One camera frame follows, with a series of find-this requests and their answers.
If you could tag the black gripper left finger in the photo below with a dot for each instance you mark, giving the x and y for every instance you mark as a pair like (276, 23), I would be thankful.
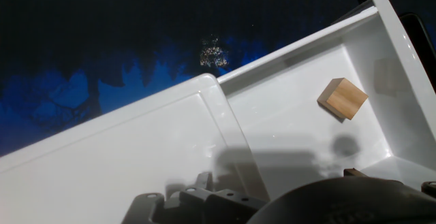
(218, 207)

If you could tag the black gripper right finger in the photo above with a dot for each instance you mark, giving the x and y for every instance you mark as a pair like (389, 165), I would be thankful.
(354, 172)

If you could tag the small wooden cube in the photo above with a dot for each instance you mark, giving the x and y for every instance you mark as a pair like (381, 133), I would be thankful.
(344, 98)

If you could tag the blue black printed cloth mat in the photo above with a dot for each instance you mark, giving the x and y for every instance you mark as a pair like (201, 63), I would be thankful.
(68, 91)

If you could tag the white drawer cabinet frame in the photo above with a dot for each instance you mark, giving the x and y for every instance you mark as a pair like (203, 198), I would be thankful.
(102, 156)

